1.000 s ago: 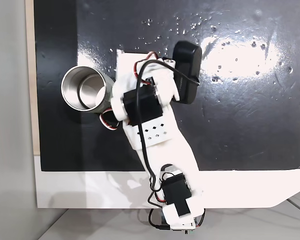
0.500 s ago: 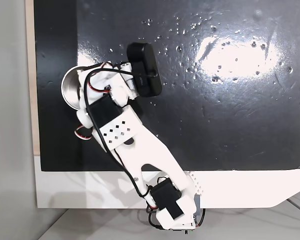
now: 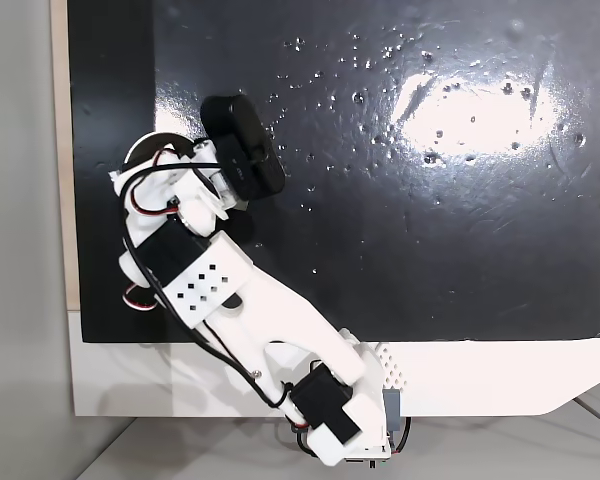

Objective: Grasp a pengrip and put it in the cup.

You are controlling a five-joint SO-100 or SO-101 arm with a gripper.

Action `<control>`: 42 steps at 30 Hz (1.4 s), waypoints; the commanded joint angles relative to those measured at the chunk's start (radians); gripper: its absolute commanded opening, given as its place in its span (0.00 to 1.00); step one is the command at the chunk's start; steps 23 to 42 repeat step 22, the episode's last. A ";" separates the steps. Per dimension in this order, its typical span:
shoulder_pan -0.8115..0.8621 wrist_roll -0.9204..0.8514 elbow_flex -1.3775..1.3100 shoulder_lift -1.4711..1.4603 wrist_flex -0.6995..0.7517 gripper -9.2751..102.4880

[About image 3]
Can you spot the black glossy table mat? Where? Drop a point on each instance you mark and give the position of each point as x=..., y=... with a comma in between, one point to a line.
x=430, y=250

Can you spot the black oval camera box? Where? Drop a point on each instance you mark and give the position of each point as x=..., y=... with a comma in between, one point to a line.
x=245, y=145

